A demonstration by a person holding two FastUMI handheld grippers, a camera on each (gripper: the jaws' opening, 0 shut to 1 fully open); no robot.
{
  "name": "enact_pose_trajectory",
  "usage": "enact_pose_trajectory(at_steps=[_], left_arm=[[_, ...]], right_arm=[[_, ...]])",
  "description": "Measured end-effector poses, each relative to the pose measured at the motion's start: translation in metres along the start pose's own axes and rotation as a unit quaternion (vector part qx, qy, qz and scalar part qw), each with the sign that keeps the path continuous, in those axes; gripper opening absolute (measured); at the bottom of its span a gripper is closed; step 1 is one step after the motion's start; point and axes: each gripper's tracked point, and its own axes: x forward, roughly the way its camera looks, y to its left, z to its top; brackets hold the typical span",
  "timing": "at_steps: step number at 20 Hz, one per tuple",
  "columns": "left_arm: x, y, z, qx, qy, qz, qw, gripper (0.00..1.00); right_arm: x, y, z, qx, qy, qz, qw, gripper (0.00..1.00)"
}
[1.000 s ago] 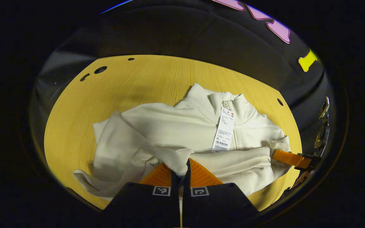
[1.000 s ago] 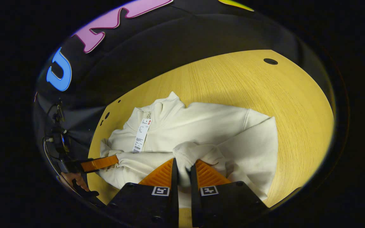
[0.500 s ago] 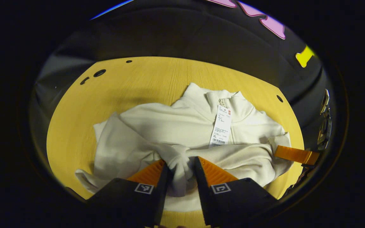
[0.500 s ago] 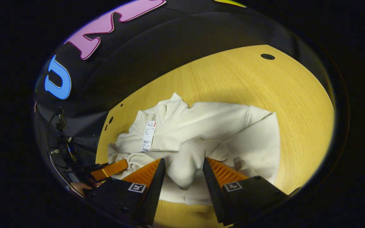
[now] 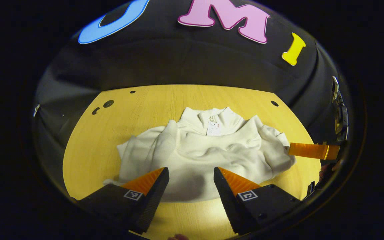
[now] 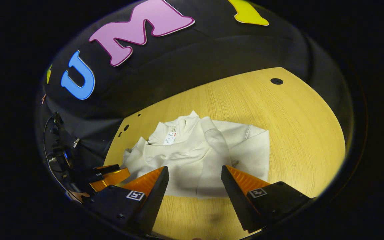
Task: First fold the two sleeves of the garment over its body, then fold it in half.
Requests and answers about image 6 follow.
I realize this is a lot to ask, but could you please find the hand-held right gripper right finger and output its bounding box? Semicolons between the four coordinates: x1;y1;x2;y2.
221;165;312;233

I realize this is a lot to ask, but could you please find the cream white sweatshirt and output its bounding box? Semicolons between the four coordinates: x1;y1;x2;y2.
121;111;270;199

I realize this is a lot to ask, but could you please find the black backdrop cloth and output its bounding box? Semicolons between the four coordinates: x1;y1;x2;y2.
35;0;354;174

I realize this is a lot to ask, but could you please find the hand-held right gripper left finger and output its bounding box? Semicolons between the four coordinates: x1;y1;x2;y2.
84;166;170;234

